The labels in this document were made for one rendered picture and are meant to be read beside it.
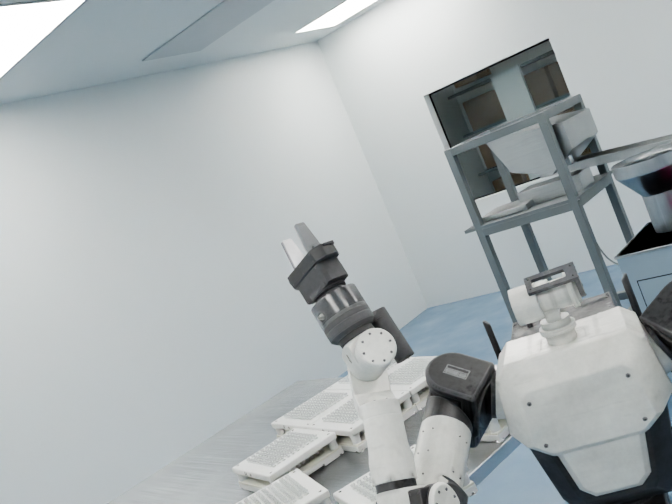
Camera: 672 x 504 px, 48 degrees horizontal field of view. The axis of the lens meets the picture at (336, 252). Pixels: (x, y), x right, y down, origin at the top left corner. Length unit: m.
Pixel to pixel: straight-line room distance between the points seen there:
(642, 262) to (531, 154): 1.21
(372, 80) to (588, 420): 6.36
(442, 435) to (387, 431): 0.14
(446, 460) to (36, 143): 4.55
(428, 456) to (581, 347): 0.31
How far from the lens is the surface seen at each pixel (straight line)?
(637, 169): 3.86
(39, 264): 5.28
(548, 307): 1.34
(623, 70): 6.50
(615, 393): 1.33
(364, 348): 1.23
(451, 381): 1.39
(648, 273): 3.84
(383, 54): 7.40
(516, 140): 4.75
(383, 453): 1.23
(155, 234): 5.78
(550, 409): 1.34
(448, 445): 1.33
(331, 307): 1.27
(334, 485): 2.15
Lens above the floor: 1.65
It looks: 6 degrees down
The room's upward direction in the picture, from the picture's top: 23 degrees counter-clockwise
